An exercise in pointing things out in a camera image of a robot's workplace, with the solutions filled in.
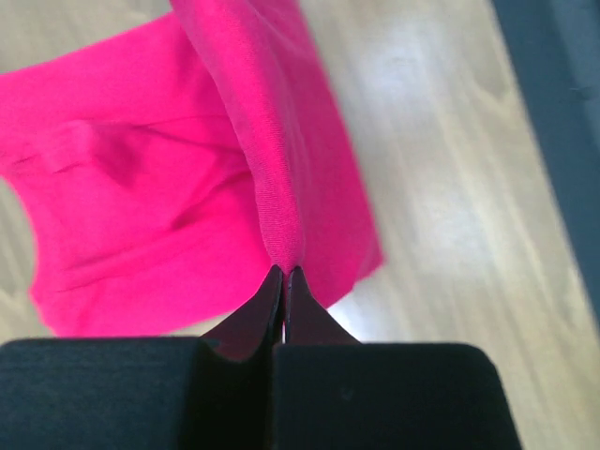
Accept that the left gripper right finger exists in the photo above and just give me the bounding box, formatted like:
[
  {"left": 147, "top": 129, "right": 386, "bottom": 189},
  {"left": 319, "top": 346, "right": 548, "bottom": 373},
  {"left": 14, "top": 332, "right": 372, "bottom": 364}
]
[{"left": 272, "top": 269, "right": 521, "bottom": 449}]

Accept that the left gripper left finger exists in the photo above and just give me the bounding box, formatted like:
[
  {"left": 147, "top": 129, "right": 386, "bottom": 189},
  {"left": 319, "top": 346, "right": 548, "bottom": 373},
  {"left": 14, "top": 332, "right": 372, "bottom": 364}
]
[{"left": 1, "top": 267, "right": 283, "bottom": 449}]

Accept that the pink t shirt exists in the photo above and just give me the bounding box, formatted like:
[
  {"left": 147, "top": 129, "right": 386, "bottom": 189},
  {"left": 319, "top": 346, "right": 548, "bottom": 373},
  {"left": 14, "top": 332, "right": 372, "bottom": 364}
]
[{"left": 1, "top": 1, "right": 383, "bottom": 337}]

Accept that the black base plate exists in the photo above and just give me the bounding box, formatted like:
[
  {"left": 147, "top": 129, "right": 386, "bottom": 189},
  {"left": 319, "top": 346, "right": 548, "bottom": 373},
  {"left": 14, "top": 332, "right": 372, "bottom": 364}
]
[{"left": 493, "top": 1, "right": 599, "bottom": 311}]

